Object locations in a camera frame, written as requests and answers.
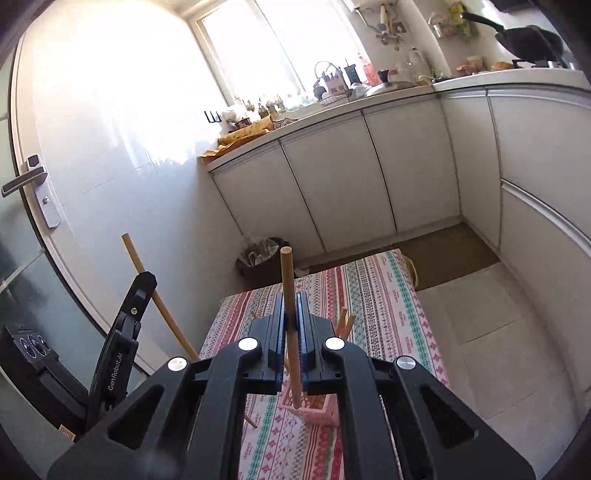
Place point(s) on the black wall hook rack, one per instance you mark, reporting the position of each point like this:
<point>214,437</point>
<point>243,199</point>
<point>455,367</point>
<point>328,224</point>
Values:
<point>212,117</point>

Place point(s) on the dark brown trash bin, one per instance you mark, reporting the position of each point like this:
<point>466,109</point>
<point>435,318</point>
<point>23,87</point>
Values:
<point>268,270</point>

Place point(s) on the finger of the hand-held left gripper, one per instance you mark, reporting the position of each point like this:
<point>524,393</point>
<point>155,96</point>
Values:
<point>138,297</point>

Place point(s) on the frosted glass door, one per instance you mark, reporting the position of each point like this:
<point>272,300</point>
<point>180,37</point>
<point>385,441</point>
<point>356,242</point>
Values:
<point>27,277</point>

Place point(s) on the striped patterned tablecloth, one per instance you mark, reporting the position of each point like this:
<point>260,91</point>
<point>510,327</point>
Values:
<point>369,295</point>

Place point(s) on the black range hood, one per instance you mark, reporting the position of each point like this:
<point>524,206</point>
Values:
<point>517,4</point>

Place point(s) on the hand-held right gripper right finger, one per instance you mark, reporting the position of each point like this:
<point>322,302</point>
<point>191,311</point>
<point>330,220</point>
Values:
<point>302,323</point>

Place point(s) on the white base cabinet with drawers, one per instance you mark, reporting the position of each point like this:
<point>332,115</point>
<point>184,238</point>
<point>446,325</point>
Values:
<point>540,152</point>

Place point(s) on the black knife block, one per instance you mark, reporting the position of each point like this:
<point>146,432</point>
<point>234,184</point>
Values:
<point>352,74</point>

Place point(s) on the white base cabinet with doors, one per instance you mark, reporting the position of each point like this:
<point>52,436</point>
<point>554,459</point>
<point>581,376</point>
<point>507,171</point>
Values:
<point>346,175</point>

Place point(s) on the black wok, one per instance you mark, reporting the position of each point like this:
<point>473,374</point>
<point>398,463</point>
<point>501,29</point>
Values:
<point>531,41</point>

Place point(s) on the bright kitchen window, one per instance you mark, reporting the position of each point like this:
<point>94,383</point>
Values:
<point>277,46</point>

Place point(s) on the pink utensil basket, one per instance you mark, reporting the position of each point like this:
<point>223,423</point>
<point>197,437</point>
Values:
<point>333,85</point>

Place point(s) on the black mug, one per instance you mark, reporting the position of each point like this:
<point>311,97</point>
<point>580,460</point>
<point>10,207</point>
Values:
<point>384,76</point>

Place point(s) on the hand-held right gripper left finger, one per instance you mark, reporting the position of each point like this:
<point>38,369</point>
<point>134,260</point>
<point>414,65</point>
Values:
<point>280,323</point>

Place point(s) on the tan wooden chopstick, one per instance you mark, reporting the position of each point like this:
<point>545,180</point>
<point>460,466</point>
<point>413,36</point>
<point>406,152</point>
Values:
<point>168,314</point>
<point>287,277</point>

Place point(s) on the brown floor mat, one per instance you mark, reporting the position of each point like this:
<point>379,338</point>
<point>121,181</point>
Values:
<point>443,263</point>

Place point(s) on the pink perforated plastic holder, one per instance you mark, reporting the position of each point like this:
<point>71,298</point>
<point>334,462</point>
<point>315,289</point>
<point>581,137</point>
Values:
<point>318,415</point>

